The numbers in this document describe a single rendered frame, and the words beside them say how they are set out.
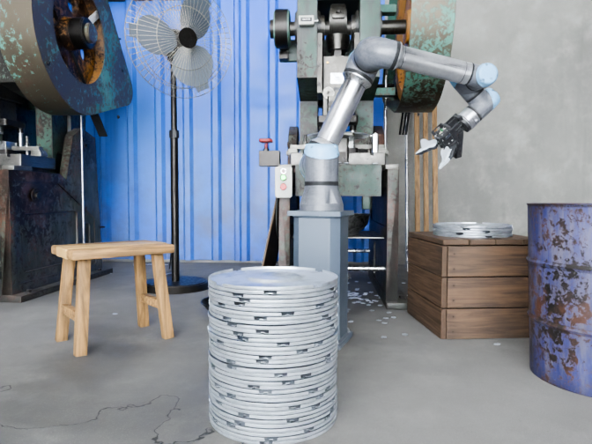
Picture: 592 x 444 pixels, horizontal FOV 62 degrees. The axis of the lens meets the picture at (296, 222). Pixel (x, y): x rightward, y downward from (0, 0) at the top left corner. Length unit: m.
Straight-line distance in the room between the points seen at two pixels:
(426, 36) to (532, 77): 1.86
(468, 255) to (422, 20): 1.00
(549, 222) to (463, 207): 2.36
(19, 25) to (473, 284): 2.15
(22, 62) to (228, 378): 1.93
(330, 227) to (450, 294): 0.50
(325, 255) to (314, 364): 0.61
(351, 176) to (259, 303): 1.35
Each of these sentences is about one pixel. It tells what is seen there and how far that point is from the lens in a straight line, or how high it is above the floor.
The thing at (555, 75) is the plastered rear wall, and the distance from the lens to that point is 4.08.
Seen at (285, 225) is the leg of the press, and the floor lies 0.37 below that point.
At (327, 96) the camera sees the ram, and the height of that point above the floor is 0.98.
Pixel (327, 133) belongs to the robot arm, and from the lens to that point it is 1.81.
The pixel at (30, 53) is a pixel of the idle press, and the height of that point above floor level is 1.13.
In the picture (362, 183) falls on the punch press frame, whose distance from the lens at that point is 2.26.
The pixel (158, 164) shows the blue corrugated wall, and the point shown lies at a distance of 3.79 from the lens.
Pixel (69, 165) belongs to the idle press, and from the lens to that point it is 3.09.
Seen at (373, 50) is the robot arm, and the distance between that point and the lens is 1.78.
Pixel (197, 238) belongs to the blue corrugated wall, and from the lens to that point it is 3.74.
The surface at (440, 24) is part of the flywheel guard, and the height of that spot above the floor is 1.21.
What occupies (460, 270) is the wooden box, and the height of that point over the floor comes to 0.24.
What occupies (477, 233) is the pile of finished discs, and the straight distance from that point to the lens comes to 1.89.
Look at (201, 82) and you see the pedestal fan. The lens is 2.78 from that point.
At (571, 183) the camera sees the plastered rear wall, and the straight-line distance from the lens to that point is 4.05.
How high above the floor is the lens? 0.50
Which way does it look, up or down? 3 degrees down
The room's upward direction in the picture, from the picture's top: straight up
